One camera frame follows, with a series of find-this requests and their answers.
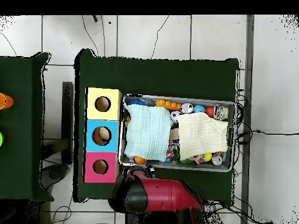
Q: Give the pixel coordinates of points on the mint muslin cloth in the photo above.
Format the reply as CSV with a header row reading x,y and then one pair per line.
x,y
147,130

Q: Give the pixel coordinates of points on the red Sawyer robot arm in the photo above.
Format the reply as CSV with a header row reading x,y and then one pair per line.
x,y
163,193

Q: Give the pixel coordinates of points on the wooden box with three holes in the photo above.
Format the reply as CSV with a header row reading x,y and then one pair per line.
x,y
102,137

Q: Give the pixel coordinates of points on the shallow clear mesh bin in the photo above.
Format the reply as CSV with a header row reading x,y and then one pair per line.
x,y
177,166

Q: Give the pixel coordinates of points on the blue spiky ball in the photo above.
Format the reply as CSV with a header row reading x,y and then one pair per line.
x,y
137,102

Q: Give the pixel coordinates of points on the orange rubber toy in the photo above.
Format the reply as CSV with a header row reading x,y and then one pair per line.
x,y
168,105

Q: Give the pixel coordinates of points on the black and white soccer ball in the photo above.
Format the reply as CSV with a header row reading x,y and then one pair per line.
x,y
175,115

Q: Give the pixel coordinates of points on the small orange basketball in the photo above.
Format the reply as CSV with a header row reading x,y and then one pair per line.
x,y
139,160

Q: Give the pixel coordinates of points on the white ball with black stars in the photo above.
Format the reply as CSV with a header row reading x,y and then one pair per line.
x,y
187,108

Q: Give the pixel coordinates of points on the dark green table cloth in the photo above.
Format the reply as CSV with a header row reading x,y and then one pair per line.
x,y
158,77

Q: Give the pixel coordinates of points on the blue globe ball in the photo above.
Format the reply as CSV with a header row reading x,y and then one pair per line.
x,y
199,108

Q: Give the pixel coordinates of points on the cream muslin cloth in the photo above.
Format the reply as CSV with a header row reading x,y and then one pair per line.
x,y
201,135

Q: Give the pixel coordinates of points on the orange red ball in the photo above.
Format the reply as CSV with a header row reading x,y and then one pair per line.
x,y
209,111

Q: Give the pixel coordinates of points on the dark green side table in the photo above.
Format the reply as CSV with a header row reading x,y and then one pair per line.
x,y
18,128

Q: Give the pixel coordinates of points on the orange cone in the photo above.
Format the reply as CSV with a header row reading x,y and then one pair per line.
x,y
5,101

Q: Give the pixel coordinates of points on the bright green object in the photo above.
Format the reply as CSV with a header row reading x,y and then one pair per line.
x,y
1,139

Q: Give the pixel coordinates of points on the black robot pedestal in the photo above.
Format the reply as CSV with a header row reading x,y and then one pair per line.
x,y
149,219

